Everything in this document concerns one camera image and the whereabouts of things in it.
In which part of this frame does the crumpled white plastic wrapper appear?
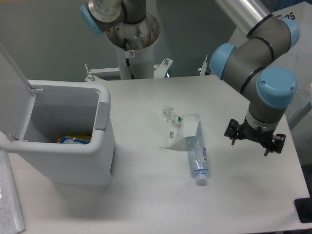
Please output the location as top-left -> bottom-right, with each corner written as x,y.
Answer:
160,106 -> 200,149

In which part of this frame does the white grey trash can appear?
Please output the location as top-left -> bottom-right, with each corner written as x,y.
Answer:
0,47 -> 115,186

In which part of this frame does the yellow blue snack package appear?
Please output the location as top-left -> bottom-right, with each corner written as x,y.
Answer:
57,131 -> 92,145

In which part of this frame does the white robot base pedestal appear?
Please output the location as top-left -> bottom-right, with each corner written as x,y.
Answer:
106,13 -> 160,79

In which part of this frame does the black device at edge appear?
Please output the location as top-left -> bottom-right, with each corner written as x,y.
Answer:
294,197 -> 312,223

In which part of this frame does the white notebook with writing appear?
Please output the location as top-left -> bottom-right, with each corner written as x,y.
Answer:
0,150 -> 26,234

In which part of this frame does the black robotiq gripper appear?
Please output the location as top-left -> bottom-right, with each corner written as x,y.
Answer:
224,118 -> 286,156

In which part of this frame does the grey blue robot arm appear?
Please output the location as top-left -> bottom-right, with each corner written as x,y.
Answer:
79,0 -> 300,153

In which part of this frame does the black base cable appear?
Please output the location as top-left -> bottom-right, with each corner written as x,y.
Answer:
123,38 -> 135,80

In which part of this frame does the clear plastic water bottle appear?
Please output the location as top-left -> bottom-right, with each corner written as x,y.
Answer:
186,122 -> 209,186

